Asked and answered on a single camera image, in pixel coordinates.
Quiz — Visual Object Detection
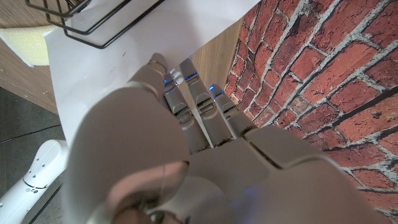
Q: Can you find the yellow sponge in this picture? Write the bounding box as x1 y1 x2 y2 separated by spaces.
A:
0 25 59 68

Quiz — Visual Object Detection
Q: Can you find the black wire file holder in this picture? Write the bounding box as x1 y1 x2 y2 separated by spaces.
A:
24 0 166 50

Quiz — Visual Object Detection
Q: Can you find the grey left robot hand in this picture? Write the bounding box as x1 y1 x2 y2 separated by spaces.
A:
62 52 398 224

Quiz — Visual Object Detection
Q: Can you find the red brick printed backdrop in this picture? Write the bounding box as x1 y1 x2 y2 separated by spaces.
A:
223 0 398 220

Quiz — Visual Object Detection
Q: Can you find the white paper file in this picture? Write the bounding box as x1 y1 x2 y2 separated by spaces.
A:
43 0 261 147

